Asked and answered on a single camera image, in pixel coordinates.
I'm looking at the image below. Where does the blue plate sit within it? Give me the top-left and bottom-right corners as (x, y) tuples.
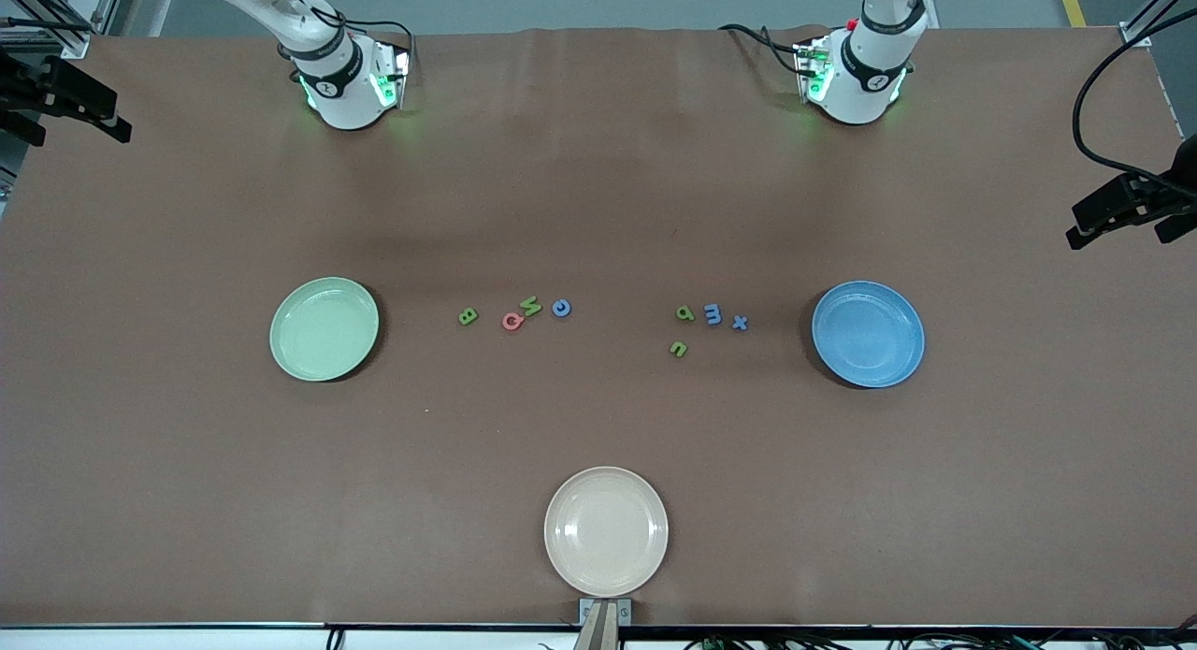
(811, 281), (926, 389)

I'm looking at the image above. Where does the grey metal connector plate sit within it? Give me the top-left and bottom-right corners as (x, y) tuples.
(369, 40), (413, 110)
(793, 35), (835, 104)

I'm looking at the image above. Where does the light green plate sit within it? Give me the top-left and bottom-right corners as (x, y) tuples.
(269, 277), (381, 383)

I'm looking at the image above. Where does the large table cover sheet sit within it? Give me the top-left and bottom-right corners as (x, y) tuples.
(0, 25), (1197, 628)

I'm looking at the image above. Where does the beige plate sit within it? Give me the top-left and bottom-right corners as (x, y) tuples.
(543, 466), (670, 598)

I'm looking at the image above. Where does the aluminium frame profile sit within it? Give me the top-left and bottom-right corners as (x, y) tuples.
(1118, 0), (1197, 48)
(0, 0), (127, 60)

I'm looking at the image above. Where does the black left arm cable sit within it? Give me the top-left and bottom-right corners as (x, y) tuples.
(1072, 7), (1197, 202)

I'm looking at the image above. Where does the black arm base cable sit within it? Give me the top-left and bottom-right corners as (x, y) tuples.
(309, 5), (415, 57)
(718, 22), (815, 76)

